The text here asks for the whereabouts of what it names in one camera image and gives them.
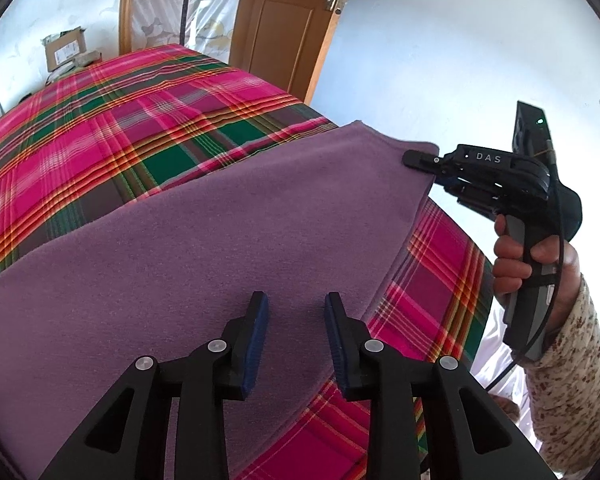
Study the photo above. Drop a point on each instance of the cardboard box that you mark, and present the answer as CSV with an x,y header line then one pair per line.
x,y
65,50

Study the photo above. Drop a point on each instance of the person's right hand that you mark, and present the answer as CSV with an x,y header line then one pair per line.
x,y
510,270

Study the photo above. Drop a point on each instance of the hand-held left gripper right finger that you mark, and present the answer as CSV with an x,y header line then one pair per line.
x,y
336,345

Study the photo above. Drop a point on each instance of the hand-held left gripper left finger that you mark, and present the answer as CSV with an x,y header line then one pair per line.
x,y
256,345

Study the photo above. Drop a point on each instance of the pink green plaid blanket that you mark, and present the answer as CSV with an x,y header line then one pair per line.
x,y
130,120

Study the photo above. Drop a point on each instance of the person's right forearm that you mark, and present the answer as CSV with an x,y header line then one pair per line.
x,y
575,385

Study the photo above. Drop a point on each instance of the purple sweater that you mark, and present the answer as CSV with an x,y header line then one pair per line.
x,y
205,260

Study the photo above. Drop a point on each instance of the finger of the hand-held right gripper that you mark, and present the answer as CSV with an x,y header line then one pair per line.
x,y
422,160

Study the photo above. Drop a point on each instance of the grey packet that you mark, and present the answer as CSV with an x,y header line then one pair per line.
x,y
87,59

